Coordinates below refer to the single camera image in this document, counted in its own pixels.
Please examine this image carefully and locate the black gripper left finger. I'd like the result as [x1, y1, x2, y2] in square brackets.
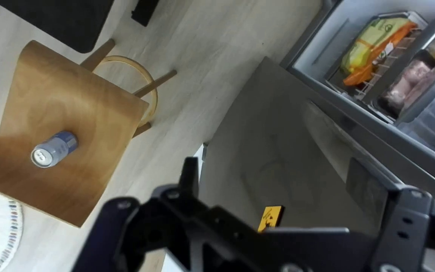
[70, 155, 238, 272]

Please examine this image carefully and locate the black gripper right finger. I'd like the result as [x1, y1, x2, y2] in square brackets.
[347, 157, 435, 272]

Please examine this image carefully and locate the small blue-capped bottle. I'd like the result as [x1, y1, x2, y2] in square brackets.
[28, 128, 79, 170]

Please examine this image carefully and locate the stainless steel fridge door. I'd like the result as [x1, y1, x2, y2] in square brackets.
[196, 54, 435, 272]

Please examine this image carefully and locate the stainless steel fridge cabinet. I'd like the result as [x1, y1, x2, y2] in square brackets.
[279, 0, 435, 202]

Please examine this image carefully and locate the yellow sign magnet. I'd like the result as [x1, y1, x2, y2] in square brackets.
[255, 204, 285, 234]

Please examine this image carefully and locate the pink frozen meat bag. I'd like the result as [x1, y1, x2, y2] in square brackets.
[381, 57, 435, 111]

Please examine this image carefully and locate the orange yellow food package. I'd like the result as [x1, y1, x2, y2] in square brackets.
[339, 16, 419, 89]

